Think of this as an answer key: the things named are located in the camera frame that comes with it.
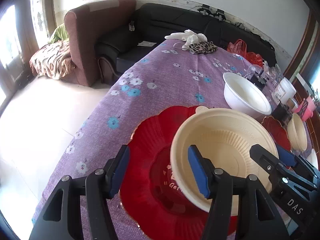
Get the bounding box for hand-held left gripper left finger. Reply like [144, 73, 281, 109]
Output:
[29, 144, 131, 240]

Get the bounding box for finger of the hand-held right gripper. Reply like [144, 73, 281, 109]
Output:
[249, 144, 290, 195]
[276, 145, 320, 188]

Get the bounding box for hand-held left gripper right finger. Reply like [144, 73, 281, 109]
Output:
[187, 144, 290, 240]

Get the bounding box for cream ribbed plastic bowl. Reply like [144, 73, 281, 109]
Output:
[287, 113, 308, 152]
[170, 106, 279, 217]

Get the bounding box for small red plate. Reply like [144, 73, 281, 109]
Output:
[261, 116, 292, 155]

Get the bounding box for white plastic bowl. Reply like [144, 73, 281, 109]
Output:
[223, 72, 272, 118]
[306, 149, 319, 170]

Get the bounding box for large red plate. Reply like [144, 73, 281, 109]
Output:
[119, 105, 238, 239]

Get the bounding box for black jar with cork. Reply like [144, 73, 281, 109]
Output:
[271, 102, 293, 120]

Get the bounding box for dark spotted phone stand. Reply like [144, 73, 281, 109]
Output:
[299, 99, 310, 117]

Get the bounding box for pink knit-covered thermos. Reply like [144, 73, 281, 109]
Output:
[296, 96, 314, 120]

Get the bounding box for white plastic jar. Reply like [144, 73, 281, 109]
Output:
[271, 77, 297, 104]

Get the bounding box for black jar with clear lid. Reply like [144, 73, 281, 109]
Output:
[250, 64, 267, 88]

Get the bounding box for clear plastic bag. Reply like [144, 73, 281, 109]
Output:
[262, 60, 283, 80]

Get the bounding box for wooden brick-pattern partition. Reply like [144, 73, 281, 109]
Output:
[284, 10, 320, 135]

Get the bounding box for purple floral tablecloth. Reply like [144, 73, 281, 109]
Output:
[31, 39, 315, 240]

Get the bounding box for dark handbag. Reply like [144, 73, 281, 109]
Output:
[98, 56, 120, 85]

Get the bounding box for red plastic bag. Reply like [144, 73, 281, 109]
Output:
[227, 39, 264, 67]

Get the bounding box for leopard print pouch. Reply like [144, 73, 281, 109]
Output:
[189, 41, 218, 55]

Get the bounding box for brown patterned blanket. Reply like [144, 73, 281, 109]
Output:
[29, 40, 75, 80]

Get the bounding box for white gloves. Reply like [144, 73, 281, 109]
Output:
[164, 29, 208, 48]

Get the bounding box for maroon armchair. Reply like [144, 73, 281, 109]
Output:
[64, 0, 137, 87]

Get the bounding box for green cloth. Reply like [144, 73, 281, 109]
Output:
[49, 24, 69, 44]

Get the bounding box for black leather sofa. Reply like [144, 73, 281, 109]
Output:
[95, 3, 277, 84]

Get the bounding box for black clamp device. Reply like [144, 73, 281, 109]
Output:
[197, 4, 212, 15]
[214, 9, 227, 22]

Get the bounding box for wooden framed glass door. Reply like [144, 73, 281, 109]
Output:
[0, 0, 54, 100]

